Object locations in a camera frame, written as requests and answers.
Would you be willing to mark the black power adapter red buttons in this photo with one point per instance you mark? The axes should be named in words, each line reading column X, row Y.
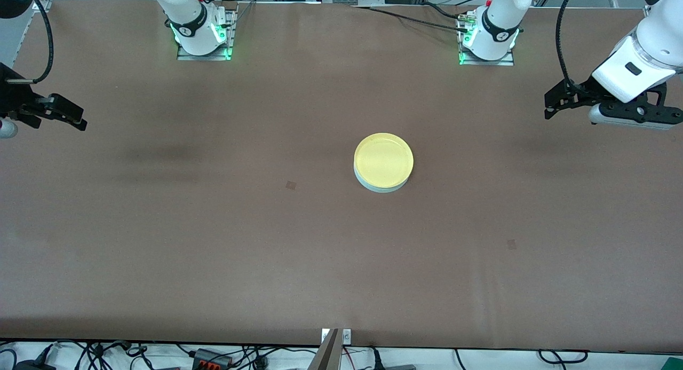
column 212, row 357

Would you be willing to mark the brown square tape patch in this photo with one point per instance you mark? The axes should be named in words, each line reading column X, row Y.
column 290, row 185

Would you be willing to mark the yellow round plate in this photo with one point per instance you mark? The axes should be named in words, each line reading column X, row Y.
column 383, row 160

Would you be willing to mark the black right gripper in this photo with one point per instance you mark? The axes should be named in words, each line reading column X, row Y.
column 12, row 96

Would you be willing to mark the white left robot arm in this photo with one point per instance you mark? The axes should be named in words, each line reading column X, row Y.
column 496, row 28

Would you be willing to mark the grey camera pole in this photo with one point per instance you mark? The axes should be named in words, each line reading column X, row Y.
column 326, row 354

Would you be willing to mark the black floor device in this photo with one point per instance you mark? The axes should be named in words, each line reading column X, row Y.
column 32, row 365

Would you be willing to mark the green floor object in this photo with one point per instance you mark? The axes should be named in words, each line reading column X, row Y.
column 673, row 363

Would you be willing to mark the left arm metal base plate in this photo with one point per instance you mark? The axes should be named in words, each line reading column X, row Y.
column 507, row 62

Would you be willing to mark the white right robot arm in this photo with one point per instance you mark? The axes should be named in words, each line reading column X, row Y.
column 192, row 23

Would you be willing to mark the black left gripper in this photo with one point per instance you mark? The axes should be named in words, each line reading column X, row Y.
column 583, row 90

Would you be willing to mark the white metal edge bracket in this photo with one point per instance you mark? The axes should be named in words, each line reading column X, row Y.
column 347, row 336

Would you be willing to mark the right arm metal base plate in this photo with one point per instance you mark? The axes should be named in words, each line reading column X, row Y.
column 230, row 33

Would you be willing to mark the pale green round plate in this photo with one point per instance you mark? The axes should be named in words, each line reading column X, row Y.
column 382, row 190

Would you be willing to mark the black floor plug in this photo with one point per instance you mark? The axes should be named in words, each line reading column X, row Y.
column 376, row 359

